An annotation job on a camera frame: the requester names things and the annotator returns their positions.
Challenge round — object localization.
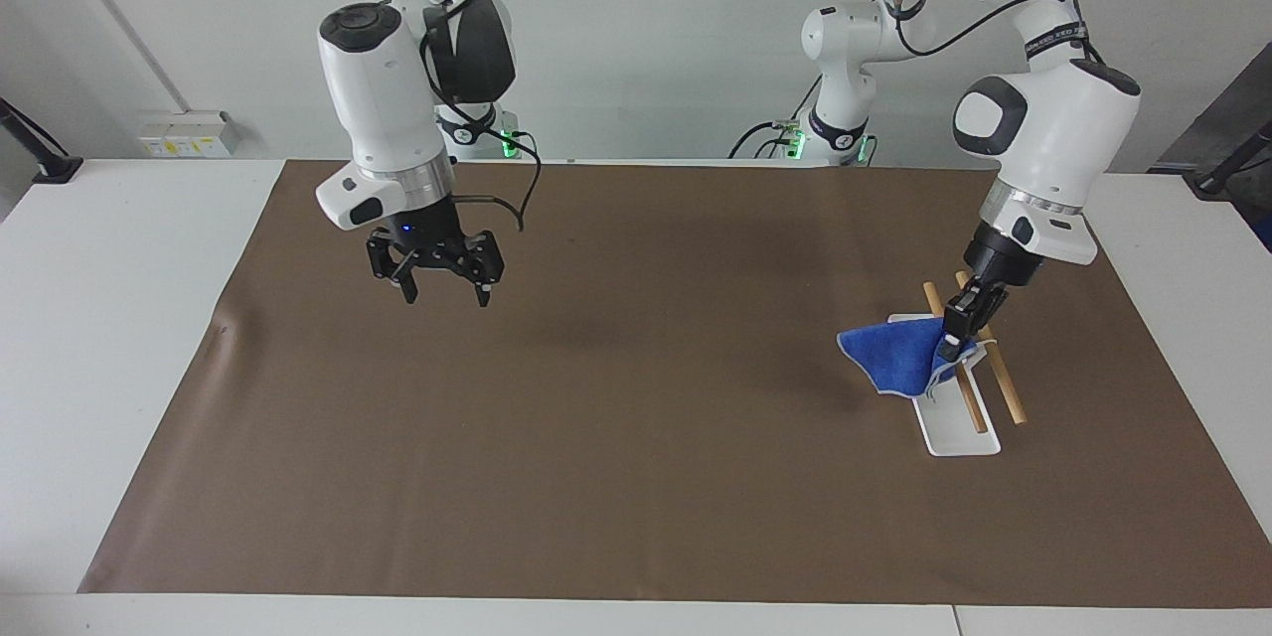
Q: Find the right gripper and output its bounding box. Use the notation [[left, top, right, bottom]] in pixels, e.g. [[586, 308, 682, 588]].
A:
[[366, 193, 507, 308]]

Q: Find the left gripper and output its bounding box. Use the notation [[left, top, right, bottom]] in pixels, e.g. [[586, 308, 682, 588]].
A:
[[958, 219, 1045, 311]]

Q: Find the blue towel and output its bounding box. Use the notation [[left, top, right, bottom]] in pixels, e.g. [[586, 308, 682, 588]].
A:
[[837, 315, 986, 401]]

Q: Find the white rack with wooden rods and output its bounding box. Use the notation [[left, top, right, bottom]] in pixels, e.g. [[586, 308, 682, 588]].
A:
[[886, 269, 1028, 459]]

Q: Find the black stand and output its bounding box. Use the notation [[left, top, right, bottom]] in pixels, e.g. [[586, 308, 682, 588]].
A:
[[0, 96, 84, 186], [1182, 117, 1272, 201]]

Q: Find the black cable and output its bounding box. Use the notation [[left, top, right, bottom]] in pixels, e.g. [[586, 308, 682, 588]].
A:
[[890, 0, 1107, 64], [421, 18, 545, 234], [727, 118, 802, 161]]

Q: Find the white wall socket box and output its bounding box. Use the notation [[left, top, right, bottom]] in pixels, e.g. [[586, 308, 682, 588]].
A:
[[136, 109, 242, 159]]

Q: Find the white wall cable duct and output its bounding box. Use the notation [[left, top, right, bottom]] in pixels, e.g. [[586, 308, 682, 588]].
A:
[[45, 0, 195, 115]]

